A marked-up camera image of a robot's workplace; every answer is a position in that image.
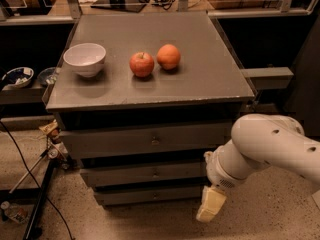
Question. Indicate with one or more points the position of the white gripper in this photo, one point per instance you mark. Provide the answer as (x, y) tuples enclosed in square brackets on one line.
[(219, 171)]

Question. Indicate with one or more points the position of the grey bottom drawer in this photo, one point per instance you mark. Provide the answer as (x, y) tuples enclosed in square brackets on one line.
[(149, 195)]

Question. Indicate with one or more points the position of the grey drawer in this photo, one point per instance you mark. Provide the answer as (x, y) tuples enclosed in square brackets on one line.
[(145, 172), (146, 139), (149, 195)]

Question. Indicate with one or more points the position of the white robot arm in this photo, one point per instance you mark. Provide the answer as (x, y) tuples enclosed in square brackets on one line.
[(257, 142)]

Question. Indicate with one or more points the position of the grey middle drawer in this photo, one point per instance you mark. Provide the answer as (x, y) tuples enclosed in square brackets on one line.
[(145, 172)]

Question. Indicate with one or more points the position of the grey top drawer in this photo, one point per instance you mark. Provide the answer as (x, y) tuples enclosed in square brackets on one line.
[(146, 139)]

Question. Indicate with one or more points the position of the grey drawer cabinet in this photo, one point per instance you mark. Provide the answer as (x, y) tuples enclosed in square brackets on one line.
[(140, 98)]

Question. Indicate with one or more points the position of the grey side shelf block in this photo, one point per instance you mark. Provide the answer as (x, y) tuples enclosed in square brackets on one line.
[(268, 78)]

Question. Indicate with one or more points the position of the orange fruit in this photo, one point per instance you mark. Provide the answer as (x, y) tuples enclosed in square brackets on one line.
[(168, 57)]

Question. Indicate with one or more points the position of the red apple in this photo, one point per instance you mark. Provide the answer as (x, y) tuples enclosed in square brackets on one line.
[(141, 64)]

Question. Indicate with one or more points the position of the white stick on floor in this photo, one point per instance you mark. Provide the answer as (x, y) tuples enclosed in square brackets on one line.
[(29, 172)]

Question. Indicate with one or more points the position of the snack wrapper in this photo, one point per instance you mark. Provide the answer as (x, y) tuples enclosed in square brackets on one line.
[(51, 130)]

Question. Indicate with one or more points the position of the black tripod leg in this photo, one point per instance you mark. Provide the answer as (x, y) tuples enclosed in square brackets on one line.
[(32, 231)]

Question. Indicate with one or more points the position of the white ceramic bowl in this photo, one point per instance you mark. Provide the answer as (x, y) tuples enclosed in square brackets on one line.
[(86, 59)]

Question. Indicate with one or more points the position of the plastic bottle on floor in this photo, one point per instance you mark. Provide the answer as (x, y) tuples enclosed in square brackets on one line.
[(14, 212)]

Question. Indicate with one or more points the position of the small dark bowl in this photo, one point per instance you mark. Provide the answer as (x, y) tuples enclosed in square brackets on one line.
[(47, 76)]

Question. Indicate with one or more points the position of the black monitor stand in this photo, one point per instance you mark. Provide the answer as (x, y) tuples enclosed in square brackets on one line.
[(134, 6)]

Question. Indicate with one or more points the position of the blue patterned bowl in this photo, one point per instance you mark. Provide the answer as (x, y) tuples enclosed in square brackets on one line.
[(18, 77)]

